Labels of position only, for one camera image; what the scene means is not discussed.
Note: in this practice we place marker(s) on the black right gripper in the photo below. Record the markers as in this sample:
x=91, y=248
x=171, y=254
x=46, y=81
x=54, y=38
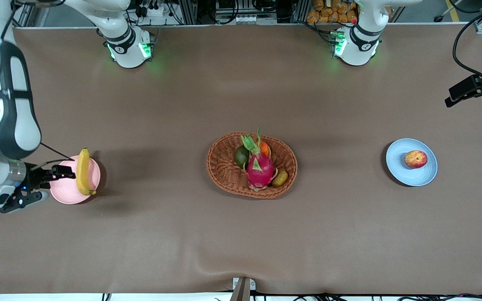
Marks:
x=37, y=178

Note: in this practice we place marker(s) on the yellow banana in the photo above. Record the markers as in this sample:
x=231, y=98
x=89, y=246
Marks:
x=83, y=171

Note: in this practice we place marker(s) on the red peach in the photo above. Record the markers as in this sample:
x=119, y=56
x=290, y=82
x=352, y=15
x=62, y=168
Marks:
x=416, y=159

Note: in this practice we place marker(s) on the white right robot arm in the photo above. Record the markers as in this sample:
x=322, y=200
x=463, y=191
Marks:
x=19, y=125

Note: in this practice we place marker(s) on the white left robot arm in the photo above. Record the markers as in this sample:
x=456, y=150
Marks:
x=362, y=46

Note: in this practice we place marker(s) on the pink round plate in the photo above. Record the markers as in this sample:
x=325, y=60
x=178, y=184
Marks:
x=67, y=194

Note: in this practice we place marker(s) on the black caster wheel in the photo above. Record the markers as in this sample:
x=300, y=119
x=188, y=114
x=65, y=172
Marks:
x=438, y=18

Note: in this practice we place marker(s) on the blue round plate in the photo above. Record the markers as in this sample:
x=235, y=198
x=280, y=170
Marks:
x=404, y=175

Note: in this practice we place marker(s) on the orange foil packet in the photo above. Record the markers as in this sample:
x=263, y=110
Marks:
x=324, y=5
x=315, y=16
x=343, y=10

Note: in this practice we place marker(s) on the woven wicker fruit basket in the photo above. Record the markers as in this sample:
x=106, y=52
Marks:
x=224, y=167

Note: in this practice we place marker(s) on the dark green avocado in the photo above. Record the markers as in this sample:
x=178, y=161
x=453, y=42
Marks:
x=241, y=157

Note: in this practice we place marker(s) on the white power strip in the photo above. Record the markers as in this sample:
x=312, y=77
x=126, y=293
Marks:
x=157, y=10

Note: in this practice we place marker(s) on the table cover cloth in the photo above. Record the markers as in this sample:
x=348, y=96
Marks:
x=241, y=234

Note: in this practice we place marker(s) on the pink dragon fruit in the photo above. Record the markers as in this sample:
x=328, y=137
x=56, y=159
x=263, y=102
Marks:
x=260, y=169

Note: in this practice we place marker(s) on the orange carrot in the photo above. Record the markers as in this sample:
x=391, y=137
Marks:
x=265, y=149

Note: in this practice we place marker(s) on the yellow-brown kiwi fruit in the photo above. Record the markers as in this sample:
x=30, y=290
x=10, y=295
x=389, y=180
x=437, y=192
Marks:
x=280, y=178

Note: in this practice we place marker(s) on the aluminium frame post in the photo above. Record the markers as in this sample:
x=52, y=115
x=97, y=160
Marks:
x=300, y=11
x=188, y=12

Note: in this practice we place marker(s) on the metal table edge bracket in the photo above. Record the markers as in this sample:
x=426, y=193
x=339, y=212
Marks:
x=243, y=290

